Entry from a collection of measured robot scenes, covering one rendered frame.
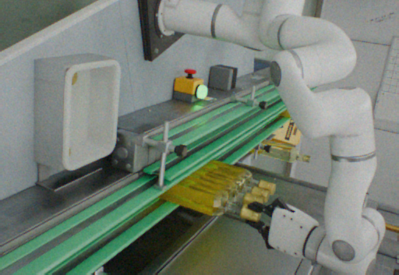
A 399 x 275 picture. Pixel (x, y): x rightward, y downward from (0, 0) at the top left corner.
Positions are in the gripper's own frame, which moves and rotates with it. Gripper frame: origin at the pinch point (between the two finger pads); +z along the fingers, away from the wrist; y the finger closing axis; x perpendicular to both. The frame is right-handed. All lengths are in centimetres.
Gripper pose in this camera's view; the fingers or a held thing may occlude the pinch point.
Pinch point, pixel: (255, 214)
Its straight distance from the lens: 112.4
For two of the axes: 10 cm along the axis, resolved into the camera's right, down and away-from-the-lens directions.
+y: 1.2, -9.5, -2.8
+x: -6.6, 1.4, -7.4
